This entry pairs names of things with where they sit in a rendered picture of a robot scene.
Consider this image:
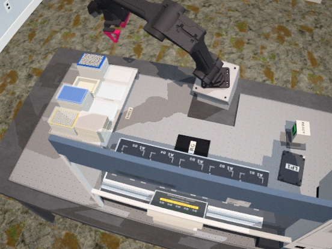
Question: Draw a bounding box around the white ready button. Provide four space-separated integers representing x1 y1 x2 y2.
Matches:
286 120 310 150

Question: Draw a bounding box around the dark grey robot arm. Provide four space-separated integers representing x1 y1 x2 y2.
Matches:
87 0 230 88

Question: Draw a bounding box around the black rectangular pad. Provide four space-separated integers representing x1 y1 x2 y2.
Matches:
174 134 211 158

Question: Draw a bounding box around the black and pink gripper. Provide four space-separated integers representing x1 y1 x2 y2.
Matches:
103 7 130 43

